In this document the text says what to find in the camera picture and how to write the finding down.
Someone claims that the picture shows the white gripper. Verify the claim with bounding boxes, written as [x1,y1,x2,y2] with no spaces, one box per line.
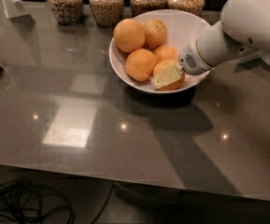
[150,37,215,90]

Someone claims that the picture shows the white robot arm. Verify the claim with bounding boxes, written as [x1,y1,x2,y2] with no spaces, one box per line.
[151,0,270,89]

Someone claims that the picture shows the small middle orange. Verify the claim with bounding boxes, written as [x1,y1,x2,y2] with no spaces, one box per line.
[153,44,178,63]

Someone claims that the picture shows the glass jar far left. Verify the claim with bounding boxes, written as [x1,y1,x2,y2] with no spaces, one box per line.
[47,0,83,25]

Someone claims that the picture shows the white angled stand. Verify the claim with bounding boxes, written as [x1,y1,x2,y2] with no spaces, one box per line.
[2,0,29,19]

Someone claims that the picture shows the black cables on floor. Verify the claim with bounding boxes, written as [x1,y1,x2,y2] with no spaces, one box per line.
[0,177,114,224]

